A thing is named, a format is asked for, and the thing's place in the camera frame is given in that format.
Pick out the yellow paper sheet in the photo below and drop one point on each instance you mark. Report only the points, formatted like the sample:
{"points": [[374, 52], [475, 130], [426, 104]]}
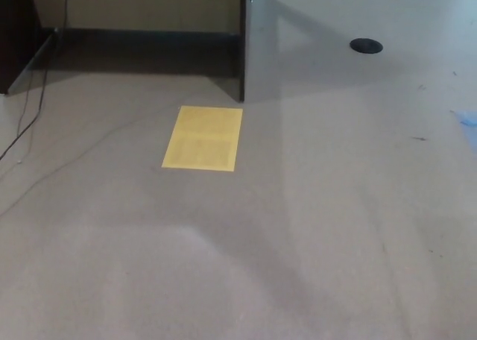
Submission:
{"points": [[203, 138]]}

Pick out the black round floor cover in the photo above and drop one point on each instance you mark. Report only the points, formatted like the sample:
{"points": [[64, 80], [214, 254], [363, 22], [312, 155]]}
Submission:
{"points": [[366, 45]]}

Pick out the blue scrap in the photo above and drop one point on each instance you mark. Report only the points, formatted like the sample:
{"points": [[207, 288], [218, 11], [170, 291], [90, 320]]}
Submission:
{"points": [[467, 117]]}

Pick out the dark wooden desk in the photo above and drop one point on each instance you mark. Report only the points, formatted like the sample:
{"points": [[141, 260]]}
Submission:
{"points": [[15, 27]]}

